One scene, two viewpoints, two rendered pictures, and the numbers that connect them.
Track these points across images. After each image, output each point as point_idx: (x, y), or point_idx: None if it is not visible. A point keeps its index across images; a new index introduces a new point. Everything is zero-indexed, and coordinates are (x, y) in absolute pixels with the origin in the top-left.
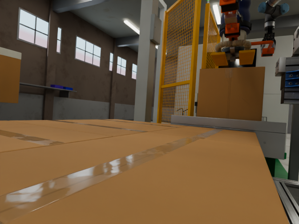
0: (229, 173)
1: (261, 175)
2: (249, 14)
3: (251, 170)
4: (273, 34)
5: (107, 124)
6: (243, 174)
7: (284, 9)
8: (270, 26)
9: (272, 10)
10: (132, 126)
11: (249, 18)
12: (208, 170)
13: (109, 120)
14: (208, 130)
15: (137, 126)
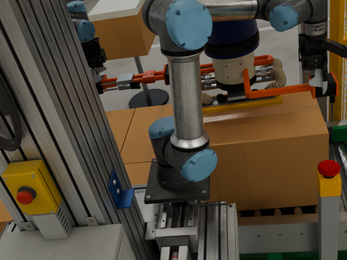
0: (4, 213)
1: (4, 219)
2: (221, 29)
3: (9, 217)
4: (307, 57)
5: (115, 134)
6: (4, 216)
7: (274, 25)
8: (299, 37)
9: (261, 18)
10: (119, 146)
11: (223, 36)
12: (6, 209)
13: (156, 114)
14: (142, 182)
15: (119, 148)
